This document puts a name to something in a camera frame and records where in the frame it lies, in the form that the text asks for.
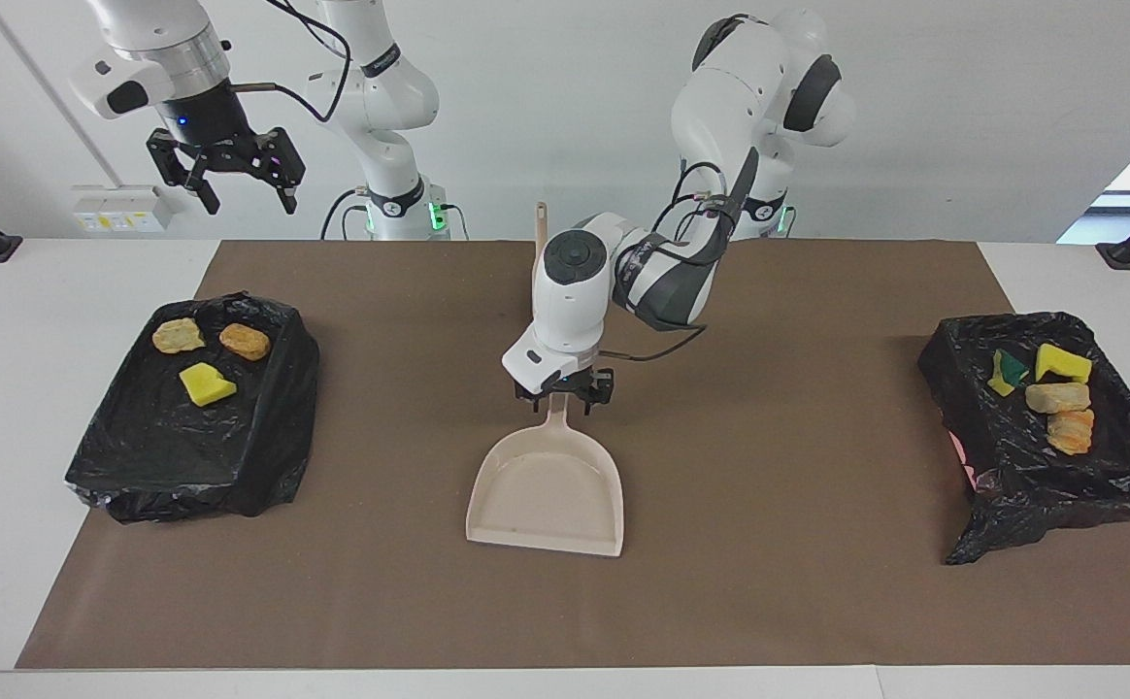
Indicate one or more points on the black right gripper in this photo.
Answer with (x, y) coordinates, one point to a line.
(216, 121)

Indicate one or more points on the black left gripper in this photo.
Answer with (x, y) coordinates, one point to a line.
(580, 379)

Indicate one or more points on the beige plastic dustpan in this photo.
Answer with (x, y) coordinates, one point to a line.
(546, 495)

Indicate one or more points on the brown nugget shaped toy food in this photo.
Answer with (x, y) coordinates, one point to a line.
(245, 342)

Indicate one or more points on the tan striped bread piece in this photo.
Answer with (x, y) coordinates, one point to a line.
(179, 336)

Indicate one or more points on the beige hand brush black bristles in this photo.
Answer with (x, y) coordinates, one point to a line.
(542, 223)

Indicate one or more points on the yellow sponge with green side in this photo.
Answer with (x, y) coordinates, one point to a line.
(206, 385)

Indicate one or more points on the yellow curved sponge piece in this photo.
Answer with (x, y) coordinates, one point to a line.
(1007, 374)

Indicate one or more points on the yellow notched sponge piece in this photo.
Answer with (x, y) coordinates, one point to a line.
(1062, 362)

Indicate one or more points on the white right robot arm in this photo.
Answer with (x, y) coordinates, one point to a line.
(157, 49)

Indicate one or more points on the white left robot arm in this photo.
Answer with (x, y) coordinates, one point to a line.
(575, 301)

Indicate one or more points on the black trash bag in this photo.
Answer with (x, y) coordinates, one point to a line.
(157, 456)
(1041, 485)

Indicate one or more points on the pink bin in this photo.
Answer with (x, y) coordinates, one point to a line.
(959, 453)

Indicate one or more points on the brown paper table mat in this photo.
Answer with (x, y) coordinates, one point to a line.
(720, 602)

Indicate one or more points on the white wall socket panel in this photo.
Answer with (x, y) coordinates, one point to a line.
(123, 209)

